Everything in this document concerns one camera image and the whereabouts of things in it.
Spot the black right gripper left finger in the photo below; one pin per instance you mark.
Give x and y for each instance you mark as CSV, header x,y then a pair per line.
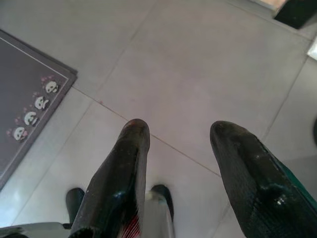
x,y
116,178

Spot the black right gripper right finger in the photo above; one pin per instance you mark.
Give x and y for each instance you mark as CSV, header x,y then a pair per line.
x,y
252,178

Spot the black robot left foot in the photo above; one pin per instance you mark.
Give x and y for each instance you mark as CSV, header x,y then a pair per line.
x,y
74,200

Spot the black robot foot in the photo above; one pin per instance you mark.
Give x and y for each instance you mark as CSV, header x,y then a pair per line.
x,y
74,200
163,194

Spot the black robot right foot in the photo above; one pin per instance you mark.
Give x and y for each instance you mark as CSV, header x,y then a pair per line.
x,y
163,194

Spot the silver robot right leg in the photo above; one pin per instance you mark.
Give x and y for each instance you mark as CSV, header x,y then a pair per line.
x,y
156,218

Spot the grey panda print floor mat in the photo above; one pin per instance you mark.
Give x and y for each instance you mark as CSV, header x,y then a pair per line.
x,y
24,86

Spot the black rectangular object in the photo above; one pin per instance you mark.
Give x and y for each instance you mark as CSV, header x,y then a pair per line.
x,y
297,12

